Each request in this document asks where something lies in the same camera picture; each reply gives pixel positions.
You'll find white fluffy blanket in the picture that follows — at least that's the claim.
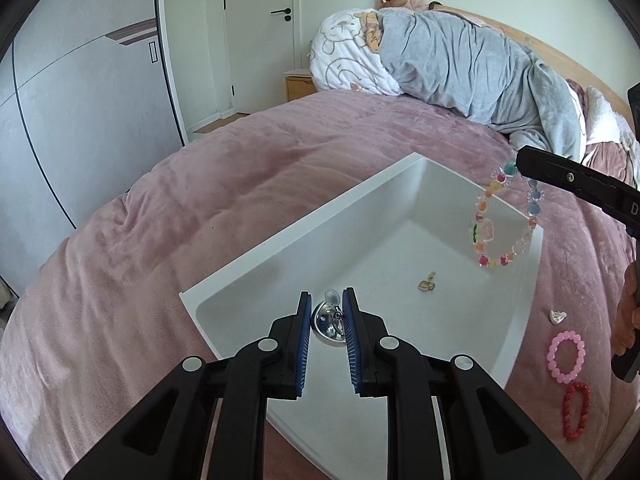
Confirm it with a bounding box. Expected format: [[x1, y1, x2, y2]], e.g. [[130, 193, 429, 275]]
[[582, 84, 635, 147]]

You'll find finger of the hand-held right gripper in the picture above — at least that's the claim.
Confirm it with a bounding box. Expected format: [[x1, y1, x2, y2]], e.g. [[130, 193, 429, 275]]
[[516, 145, 627, 211]]

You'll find person's right hand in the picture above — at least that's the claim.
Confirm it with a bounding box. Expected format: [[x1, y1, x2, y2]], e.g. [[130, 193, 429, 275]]
[[612, 260, 640, 359]]

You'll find white wardrobe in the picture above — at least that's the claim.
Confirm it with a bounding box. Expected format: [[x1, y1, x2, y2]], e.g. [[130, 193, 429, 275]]
[[0, 0, 190, 306]]

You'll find crumpled pink cloth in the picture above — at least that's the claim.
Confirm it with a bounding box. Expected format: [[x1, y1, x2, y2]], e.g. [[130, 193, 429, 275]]
[[582, 132, 640, 188]]

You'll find white door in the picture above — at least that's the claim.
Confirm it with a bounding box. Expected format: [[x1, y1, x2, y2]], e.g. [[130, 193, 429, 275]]
[[222, 0, 297, 117]]

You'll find silver round pendant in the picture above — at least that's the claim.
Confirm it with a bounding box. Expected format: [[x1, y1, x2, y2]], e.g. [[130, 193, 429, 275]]
[[310, 287, 351, 346]]

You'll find colourful bead bracelet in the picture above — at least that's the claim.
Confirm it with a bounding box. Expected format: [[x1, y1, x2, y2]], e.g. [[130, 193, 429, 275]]
[[469, 159, 546, 269]]

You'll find pink bead bracelet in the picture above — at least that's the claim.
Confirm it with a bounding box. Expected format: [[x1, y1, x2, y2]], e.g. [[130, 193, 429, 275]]
[[548, 330, 587, 385]]

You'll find white cartoon pillow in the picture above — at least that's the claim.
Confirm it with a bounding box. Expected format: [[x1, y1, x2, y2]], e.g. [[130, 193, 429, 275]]
[[307, 8, 402, 97]]

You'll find wooden bedside table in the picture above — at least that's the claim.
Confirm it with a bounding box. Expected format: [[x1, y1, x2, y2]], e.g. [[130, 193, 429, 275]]
[[284, 68, 319, 103]]

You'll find grey duvet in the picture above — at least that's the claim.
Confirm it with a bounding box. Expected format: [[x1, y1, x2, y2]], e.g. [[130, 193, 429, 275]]
[[377, 9, 584, 162]]

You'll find wooden headboard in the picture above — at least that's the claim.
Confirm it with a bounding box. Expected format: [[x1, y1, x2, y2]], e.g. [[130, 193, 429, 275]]
[[429, 5, 640, 126]]

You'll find pink plush blanket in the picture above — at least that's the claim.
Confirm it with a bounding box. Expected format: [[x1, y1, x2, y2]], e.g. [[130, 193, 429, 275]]
[[0, 87, 640, 480]]

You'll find pink plush toy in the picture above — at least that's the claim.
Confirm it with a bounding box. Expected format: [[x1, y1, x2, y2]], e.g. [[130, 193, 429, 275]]
[[379, 0, 432, 12]]

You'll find red bead bracelet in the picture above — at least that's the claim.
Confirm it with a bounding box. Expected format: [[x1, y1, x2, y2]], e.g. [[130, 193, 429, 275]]
[[562, 382, 592, 441]]

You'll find white plastic box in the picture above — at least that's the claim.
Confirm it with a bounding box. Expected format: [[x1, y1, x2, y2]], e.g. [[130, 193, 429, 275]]
[[178, 152, 545, 480]]

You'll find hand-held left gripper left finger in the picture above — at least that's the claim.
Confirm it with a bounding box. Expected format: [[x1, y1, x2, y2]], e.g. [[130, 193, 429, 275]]
[[64, 291, 314, 480]]

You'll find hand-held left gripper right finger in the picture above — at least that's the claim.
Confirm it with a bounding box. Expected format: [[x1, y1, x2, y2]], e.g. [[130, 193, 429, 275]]
[[342, 287, 584, 480]]

